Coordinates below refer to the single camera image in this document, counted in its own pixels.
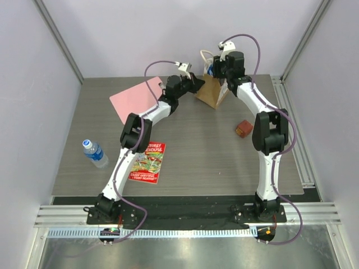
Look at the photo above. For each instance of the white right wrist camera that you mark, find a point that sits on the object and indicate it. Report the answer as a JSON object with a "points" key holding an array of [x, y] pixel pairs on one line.
{"points": [[226, 47]]}

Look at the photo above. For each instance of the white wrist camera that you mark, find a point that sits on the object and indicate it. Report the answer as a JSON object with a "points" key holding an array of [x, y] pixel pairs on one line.
{"points": [[226, 47], [184, 69]]}

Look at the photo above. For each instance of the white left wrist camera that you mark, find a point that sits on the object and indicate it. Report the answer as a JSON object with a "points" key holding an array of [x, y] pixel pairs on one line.
{"points": [[184, 69]]}

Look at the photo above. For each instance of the Pocari Sweat plastic bottle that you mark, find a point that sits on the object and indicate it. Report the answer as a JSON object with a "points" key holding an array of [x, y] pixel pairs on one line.
{"points": [[210, 70]]}

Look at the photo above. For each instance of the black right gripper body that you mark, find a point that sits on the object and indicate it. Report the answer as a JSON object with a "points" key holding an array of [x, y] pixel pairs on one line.
{"points": [[217, 67]]}

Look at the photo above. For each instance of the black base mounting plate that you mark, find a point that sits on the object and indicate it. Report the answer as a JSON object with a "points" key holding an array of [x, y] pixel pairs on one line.
{"points": [[182, 213]]}

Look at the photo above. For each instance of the red cube power adapter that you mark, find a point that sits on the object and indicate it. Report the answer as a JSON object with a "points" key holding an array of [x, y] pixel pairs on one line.
{"points": [[244, 128]]}

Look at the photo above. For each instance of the pink clipboard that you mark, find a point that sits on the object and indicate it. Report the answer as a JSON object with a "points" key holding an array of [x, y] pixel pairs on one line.
{"points": [[137, 99]]}

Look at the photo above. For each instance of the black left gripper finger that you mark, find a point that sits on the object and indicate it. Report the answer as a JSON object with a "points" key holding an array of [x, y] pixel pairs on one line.
{"points": [[193, 78], [198, 84]]}

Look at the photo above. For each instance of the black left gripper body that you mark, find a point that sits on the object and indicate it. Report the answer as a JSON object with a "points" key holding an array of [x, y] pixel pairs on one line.
{"points": [[192, 83]]}

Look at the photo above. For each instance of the red comic paperback book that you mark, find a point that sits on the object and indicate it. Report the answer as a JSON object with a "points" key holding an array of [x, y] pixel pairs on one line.
{"points": [[148, 164]]}

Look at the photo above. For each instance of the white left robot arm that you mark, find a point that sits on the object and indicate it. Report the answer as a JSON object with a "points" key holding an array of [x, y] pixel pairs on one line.
{"points": [[134, 140]]}

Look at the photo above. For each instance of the white slotted cable duct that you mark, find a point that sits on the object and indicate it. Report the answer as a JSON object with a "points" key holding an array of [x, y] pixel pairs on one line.
{"points": [[113, 233]]}

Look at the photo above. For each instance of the small water bottle blue cap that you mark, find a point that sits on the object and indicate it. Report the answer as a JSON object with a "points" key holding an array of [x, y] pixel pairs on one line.
{"points": [[94, 152]]}

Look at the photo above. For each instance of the burlap canvas tote bag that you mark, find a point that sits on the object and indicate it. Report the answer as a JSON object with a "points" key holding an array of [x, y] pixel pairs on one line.
{"points": [[214, 90]]}

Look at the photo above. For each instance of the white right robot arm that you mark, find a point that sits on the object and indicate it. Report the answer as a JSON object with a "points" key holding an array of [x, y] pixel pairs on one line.
{"points": [[270, 134]]}

